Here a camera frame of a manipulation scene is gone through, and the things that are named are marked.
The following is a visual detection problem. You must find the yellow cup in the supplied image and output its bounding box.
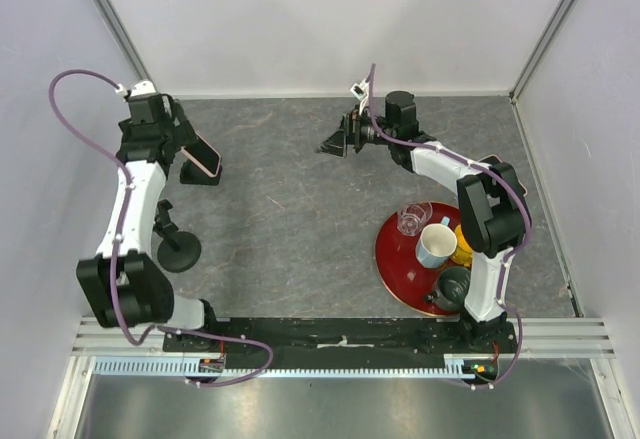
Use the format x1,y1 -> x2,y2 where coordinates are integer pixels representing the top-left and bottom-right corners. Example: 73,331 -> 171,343
451,224 -> 473,268

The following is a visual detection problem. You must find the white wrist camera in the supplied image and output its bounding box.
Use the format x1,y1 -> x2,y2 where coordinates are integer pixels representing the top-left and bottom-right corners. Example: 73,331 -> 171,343
350,78 -> 372,113
115,79 -> 157,101

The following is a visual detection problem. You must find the black round base phone holder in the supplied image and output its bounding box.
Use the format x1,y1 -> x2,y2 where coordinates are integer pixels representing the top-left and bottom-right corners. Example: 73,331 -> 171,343
153,199 -> 202,273

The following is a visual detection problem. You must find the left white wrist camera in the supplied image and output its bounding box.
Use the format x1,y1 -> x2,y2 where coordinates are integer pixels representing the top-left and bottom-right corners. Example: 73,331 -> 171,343
115,79 -> 157,101

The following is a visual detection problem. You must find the light blue white mug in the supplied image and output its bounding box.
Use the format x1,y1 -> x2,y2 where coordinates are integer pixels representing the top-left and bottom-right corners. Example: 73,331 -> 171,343
415,217 -> 458,269

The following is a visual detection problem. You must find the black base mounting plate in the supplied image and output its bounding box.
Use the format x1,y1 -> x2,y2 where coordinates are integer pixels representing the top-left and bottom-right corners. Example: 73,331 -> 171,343
163,317 -> 517,369

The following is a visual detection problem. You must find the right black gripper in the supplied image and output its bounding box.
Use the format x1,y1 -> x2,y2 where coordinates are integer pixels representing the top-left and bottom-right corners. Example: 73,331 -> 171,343
314,105 -> 395,160

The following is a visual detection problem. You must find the aluminium corner post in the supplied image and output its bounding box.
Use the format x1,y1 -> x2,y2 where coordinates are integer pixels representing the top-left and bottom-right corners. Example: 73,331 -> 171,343
92,0 -> 161,92
509,0 -> 578,105

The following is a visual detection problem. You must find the aluminium frame front rail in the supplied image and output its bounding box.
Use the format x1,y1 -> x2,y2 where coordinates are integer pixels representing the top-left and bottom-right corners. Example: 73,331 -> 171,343
72,317 -> 615,359

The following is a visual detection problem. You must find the left aluminium corner post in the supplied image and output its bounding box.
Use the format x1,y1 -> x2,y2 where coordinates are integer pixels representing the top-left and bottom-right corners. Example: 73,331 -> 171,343
92,0 -> 161,92

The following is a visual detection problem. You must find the pink case smartphone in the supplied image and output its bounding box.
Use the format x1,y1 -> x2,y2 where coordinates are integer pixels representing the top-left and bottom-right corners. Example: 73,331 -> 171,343
181,132 -> 221,177
481,154 -> 528,196

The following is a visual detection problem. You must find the red round tray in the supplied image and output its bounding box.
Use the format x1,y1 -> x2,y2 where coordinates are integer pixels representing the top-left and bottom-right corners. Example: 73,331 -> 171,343
374,202 -> 463,316

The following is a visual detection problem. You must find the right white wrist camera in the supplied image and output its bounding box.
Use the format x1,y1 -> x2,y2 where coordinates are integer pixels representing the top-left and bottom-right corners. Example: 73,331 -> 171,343
350,78 -> 372,113

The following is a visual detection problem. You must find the right aluminium corner post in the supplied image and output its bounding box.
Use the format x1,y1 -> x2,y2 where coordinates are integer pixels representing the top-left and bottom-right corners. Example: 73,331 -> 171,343
509,0 -> 578,105

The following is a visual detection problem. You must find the clear glass cup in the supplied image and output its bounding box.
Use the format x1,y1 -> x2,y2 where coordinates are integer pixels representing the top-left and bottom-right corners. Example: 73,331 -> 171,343
396,202 -> 433,237

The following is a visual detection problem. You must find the black folding phone stand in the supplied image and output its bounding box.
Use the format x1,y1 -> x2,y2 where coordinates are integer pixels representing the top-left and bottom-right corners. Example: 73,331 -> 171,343
179,161 -> 223,186

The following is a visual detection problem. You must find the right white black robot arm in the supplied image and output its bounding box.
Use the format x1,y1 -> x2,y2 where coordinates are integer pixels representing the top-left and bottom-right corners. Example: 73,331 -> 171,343
317,81 -> 532,353

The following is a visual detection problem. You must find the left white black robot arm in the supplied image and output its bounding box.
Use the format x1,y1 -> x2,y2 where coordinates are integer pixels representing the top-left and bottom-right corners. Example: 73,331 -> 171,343
76,80 -> 222,352

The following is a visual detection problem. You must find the slotted cable duct rail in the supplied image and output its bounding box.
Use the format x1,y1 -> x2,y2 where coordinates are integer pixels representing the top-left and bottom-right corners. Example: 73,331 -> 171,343
93,356 -> 488,380

